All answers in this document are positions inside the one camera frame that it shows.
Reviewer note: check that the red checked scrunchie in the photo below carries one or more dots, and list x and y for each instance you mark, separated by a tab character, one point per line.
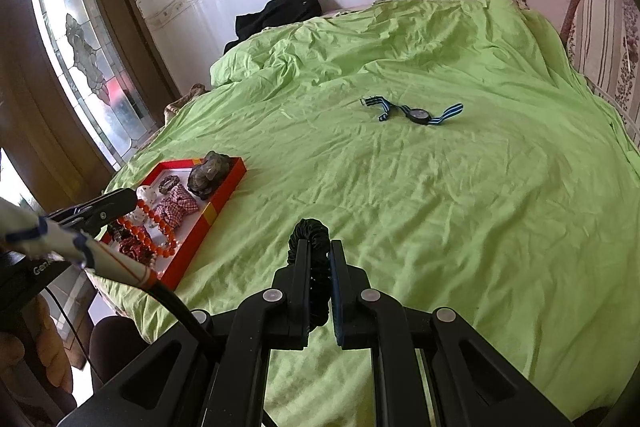
175	204

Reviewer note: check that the brown knitted blanket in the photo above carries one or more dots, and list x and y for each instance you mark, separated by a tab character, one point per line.
185	99

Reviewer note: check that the black scrunchie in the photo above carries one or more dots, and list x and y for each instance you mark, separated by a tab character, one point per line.
310	229

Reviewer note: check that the shallow red cardboard tray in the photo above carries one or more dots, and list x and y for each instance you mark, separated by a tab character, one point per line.
220	202

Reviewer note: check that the floral striped pillow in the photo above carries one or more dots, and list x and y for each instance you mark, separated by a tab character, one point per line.
610	47

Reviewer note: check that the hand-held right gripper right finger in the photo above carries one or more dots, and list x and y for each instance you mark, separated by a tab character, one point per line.
334	297

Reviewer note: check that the white cherry print scrunchie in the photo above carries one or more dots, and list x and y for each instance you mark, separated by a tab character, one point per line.
145	193

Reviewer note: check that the green bedsheet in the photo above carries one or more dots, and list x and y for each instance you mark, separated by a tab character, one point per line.
400	207

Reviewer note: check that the grey sheer scrunchie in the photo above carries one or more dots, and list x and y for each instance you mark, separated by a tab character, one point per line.
205	174

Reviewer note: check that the wooden door with glass pane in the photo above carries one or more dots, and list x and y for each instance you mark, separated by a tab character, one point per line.
75	32

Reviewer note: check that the red glitter hair clip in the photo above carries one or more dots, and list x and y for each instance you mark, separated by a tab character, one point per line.
132	249

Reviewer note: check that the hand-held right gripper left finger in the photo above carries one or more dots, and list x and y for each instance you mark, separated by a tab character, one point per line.
300	297

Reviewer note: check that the black garment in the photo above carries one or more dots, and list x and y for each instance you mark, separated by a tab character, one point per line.
285	12

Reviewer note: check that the dark beaded hair clip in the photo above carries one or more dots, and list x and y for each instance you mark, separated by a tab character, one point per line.
117	231

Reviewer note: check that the person's left hand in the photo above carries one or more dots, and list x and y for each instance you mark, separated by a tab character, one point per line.
52	347

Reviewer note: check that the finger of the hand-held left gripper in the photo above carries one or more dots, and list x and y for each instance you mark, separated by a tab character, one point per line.
110	202

